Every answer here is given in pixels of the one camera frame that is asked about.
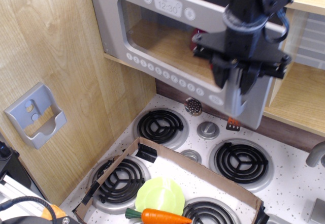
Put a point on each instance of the grey sink basin corner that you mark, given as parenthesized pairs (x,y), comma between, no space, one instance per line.
(317,214)

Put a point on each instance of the light green toy plate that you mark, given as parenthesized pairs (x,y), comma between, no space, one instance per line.
(160,193)

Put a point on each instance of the large grey stove knob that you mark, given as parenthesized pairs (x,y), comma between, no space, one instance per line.
(208,130)

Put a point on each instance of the small grey stove knob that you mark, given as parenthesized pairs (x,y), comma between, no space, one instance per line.
(192,155)

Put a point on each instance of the grey wall phone holder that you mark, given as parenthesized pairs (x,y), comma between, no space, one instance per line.
(29,108)

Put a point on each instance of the front left black burner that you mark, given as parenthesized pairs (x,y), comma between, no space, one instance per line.
(123,183)

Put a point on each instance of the front right black burner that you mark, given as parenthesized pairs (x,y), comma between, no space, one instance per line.
(207,212)

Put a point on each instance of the orange toy carrot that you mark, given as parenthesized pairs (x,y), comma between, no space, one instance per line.
(156,216)

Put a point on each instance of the brown cardboard tray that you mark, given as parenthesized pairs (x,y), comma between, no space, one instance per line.
(149,175)

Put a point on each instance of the grey toy microwave door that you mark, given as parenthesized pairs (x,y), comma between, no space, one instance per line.
(154,36)

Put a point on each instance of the back left black burner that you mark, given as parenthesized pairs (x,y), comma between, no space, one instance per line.
(160,126)

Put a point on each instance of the back right black burner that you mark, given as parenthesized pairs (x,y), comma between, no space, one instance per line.
(243,164)

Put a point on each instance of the black device at left edge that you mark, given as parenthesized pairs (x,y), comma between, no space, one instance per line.
(12,167)

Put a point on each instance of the silver microwave door handle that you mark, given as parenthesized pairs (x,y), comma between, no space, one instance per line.
(236,104)

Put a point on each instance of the black burner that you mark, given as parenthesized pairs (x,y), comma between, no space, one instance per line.
(160,126)
(243,164)
(123,183)
(207,212)

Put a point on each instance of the grey sink faucet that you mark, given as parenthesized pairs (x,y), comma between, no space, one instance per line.
(316,155)

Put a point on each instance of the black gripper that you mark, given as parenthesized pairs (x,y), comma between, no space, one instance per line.
(246,46)

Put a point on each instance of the orange toy spatula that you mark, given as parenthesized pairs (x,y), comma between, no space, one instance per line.
(233,125)

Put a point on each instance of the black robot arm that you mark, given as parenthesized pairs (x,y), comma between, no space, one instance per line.
(249,9)

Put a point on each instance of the silver toy strainer spoon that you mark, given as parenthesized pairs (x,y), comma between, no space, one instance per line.
(193,107)

